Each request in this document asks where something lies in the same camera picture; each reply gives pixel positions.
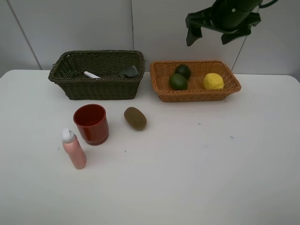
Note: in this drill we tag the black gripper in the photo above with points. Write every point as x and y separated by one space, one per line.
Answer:
233 18

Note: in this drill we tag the dark mangosteen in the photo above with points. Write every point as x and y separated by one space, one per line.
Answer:
183 70

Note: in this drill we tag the yellow lemon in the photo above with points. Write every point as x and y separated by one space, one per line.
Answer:
213 81

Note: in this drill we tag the green lime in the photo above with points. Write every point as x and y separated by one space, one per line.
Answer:
178 82

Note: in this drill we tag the dark green square bottle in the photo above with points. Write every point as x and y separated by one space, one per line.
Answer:
129 72

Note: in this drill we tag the white pink-capped marker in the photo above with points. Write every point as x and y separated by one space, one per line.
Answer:
91 75

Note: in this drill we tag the orange wicker basket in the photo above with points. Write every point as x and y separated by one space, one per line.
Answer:
160 71

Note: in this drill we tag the brown kiwi fruit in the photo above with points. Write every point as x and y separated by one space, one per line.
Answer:
135 118

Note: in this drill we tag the red plastic cup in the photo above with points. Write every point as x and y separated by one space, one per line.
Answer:
92 124

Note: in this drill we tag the dark green wicker basket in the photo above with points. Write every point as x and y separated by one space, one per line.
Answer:
68 74

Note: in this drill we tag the pink spray bottle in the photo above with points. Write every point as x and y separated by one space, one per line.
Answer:
73 148

